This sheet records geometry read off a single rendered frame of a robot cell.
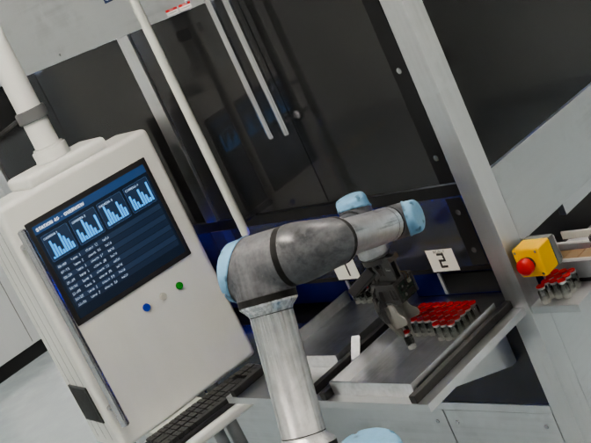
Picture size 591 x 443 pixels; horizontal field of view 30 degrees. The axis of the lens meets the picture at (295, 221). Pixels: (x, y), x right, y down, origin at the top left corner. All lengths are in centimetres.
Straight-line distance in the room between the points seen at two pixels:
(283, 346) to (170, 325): 113
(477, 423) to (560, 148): 75
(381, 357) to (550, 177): 60
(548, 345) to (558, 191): 38
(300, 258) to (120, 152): 119
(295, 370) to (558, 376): 85
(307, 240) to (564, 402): 98
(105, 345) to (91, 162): 50
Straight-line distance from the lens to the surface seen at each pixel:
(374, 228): 218
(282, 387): 206
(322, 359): 276
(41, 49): 349
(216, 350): 323
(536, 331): 266
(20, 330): 751
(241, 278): 205
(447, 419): 304
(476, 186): 253
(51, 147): 306
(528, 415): 284
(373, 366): 265
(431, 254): 271
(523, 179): 266
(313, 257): 200
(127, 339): 309
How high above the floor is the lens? 191
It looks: 14 degrees down
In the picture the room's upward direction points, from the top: 25 degrees counter-clockwise
